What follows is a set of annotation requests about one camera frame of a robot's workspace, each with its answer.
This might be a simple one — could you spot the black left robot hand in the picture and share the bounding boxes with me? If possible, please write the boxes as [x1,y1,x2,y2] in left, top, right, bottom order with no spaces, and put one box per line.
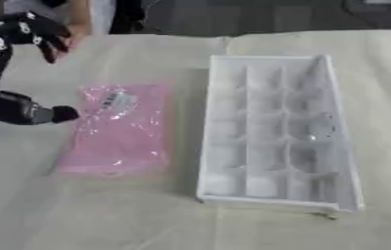
[0,11,83,127]

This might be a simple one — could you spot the white compartmented box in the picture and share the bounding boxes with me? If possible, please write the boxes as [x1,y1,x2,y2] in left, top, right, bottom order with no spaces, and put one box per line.
[194,54,367,213]

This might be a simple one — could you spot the person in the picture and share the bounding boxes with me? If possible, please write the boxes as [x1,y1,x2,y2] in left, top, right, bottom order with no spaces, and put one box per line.
[0,0,148,57]

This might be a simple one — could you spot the pink plastic-wrapped packet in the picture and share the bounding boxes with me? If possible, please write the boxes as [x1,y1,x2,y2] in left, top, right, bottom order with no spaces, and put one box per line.
[53,83,175,176]

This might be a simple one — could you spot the clear plastic-wrapped item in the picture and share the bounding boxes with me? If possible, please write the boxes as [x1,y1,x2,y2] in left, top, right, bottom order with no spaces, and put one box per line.
[305,112,338,143]

